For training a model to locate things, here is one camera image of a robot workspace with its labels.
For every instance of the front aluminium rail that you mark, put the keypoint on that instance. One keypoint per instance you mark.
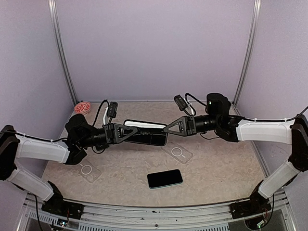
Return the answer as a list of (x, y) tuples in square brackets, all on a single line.
[(99, 217)]

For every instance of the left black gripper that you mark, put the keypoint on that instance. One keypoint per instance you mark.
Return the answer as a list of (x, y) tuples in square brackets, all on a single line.
[(113, 133)]

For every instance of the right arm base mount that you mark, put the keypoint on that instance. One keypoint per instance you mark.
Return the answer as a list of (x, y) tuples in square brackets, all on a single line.
[(254, 205)]

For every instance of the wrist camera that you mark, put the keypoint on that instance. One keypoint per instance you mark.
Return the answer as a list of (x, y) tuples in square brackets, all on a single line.
[(110, 113), (184, 105)]

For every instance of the left aluminium frame post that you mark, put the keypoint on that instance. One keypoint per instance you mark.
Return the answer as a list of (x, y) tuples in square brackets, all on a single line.
[(61, 52)]

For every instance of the red white patterned bowl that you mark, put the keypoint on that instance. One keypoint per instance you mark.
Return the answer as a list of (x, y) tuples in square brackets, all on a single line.
[(83, 108)]

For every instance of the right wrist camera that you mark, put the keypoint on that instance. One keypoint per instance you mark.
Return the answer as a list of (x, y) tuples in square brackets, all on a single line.
[(184, 105)]

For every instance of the aluminium frame post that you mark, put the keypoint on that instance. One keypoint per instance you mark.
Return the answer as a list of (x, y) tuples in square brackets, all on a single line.
[(61, 52), (248, 52)]

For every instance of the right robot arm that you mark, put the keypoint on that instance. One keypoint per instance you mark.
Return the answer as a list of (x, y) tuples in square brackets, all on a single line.
[(233, 128)]

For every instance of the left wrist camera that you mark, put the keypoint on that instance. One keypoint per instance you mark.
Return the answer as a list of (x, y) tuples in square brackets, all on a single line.
[(110, 113)]

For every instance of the right aluminium frame post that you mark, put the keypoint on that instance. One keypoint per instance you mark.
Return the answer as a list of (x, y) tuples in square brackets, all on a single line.
[(248, 52)]

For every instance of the clear magsafe case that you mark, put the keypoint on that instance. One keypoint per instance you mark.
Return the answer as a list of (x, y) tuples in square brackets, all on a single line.
[(178, 152), (88, 171)]

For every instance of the teal-edged smartphone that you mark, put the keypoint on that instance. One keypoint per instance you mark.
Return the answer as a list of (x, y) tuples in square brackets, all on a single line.
[(164, 178)]

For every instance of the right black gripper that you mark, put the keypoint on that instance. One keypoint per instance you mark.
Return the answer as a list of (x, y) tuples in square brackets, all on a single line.
[(187, 124)]

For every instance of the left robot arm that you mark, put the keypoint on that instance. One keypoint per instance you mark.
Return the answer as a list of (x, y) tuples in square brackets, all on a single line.
[(69, 151)]

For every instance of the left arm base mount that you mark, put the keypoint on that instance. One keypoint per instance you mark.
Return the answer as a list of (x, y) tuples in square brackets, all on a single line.
[(58, 206)]

